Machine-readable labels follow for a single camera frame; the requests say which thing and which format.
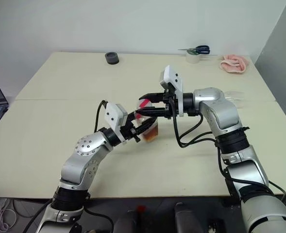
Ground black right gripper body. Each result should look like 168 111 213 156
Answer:
162 87 180 120

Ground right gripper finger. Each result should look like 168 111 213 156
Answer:
138 91 167 104
135 106 169 118

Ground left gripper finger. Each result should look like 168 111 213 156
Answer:
127 111 141 123
135 116 158 136

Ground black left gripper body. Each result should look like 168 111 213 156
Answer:
119 118 141 144

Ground clear bottle with brown drink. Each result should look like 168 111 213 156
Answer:
135 98 160 144

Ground clear wine glass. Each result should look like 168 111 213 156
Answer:
224 89 246 109

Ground white tape roll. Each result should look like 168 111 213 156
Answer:
185 50 201 65

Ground black round tape roll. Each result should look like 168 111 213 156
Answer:
105 51 120 65

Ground pink cloth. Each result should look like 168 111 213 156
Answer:
220 54 250 74

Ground dark rounded shape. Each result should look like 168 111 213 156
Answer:
115 210 140 233
173 202 197 233

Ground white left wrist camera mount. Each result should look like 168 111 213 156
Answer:
104 103 128 137

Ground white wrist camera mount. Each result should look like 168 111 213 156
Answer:
104 103 128 137
159 65 184 117

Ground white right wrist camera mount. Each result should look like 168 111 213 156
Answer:
159 65 184 117

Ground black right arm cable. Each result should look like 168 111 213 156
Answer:
218 145 286 202
170 99 221 149

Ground blue handled scissors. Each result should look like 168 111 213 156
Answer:
177 45 210 55

